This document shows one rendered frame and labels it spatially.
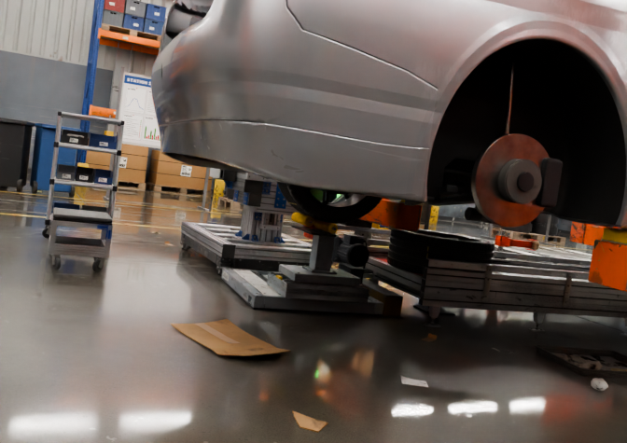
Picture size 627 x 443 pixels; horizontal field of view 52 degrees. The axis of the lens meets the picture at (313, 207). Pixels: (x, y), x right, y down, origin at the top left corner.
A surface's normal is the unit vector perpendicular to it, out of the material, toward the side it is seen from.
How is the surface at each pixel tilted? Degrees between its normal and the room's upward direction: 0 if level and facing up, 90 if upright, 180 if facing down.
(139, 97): 90
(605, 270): 90
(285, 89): 94
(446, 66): 90
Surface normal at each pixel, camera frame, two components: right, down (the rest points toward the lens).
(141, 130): 0.40, 0.11
